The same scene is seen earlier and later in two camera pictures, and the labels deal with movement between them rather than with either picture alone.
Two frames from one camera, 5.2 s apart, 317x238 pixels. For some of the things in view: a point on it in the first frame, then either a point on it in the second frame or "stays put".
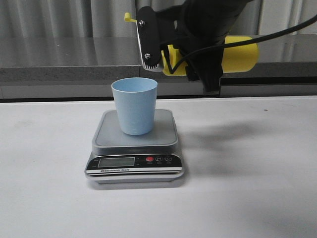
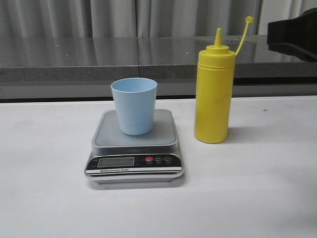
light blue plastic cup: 135,98 stays put
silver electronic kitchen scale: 116,157 stays put
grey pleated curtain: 66,19 stays put
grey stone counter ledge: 82,67 stays put
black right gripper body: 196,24 to 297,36
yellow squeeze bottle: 241,59 to 214,88
